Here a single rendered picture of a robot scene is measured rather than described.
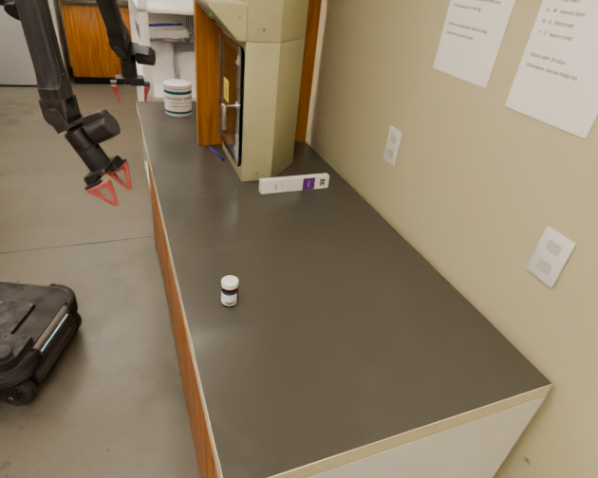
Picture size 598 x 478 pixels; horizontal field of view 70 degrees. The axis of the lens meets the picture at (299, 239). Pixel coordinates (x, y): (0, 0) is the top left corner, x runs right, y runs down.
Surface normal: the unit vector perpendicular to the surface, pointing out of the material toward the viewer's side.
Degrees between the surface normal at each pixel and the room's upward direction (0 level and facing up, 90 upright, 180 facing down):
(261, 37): 90
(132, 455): 0
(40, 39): 90
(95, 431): 0
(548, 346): 90
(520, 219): 90
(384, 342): 0
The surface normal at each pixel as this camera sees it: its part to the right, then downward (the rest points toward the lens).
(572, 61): -0.93, 0.11
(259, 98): 0.36, 0.54
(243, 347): 0.11, -0.84
